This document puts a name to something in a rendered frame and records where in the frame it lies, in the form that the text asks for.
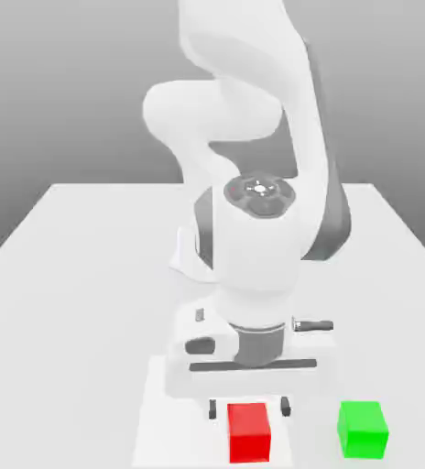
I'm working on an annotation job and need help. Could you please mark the small red cube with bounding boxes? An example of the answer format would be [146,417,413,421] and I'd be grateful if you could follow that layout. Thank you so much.
[226,401,273,465]

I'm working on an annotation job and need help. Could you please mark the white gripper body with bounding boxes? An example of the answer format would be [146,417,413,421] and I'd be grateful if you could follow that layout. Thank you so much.
[165,345,335,401]

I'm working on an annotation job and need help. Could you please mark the small green cube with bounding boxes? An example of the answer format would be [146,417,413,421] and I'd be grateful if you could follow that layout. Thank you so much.
[336,400,390,460]

